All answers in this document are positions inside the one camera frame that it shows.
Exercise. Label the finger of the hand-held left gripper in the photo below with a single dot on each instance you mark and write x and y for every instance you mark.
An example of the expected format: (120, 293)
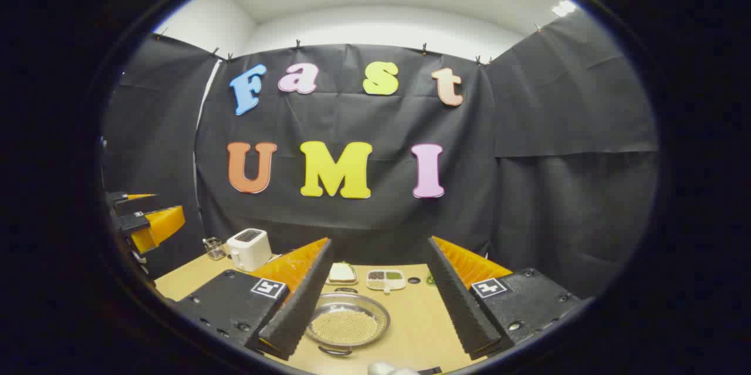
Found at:
(126, 196)
(158, 225)

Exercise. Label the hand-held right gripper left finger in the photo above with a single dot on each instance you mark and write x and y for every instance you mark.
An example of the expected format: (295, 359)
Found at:
(299, 310)

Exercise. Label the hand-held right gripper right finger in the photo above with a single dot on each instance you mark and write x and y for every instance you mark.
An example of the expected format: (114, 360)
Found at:
(463, 310)

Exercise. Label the pile of soybeans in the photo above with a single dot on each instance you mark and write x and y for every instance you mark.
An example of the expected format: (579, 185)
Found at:
(343, 328)

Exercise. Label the stainless steel pot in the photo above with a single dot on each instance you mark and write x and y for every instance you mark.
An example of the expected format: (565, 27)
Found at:
(375, 313)

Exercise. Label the small rectangular plate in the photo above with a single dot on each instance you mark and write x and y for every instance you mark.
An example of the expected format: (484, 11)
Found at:
(342, 283)

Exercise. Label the white bread sandwich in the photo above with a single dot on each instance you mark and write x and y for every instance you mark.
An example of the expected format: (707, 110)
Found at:
(342, 272)

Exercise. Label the white toaster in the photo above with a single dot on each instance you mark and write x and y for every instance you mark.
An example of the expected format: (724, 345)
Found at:
(249, 249)

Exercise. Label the white divided dish with beans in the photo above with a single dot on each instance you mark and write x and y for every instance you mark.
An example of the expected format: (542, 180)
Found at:
(385, 280)

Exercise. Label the white lumpy object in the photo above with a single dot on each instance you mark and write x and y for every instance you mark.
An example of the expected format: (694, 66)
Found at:
(387, 369)

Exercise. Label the small ceiling light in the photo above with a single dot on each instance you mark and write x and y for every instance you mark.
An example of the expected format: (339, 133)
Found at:
(564, 8)

